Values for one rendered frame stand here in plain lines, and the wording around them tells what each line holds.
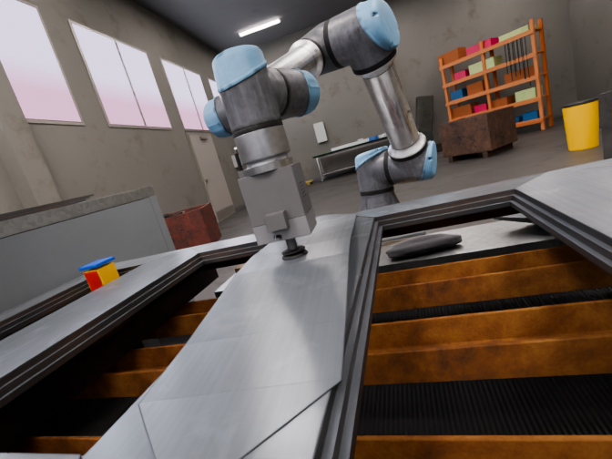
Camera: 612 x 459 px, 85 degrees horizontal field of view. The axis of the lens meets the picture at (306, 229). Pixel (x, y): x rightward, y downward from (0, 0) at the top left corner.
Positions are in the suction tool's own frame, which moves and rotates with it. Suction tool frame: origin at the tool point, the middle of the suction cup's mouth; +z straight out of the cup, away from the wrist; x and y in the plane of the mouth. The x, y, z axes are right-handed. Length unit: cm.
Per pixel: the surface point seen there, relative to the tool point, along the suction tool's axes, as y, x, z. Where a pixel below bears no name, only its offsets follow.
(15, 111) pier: -341, 274, -141
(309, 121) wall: -165, 1143, -110
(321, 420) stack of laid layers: 8.2, -31.7, 0.5
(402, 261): 16.5, 35.0, 17.1
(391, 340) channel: 11.6, -1.4, 15.3
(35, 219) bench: -77, 27, -19
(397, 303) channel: 13.6, 11.1, 15.9
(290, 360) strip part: 4.6, -25.1, 0.3
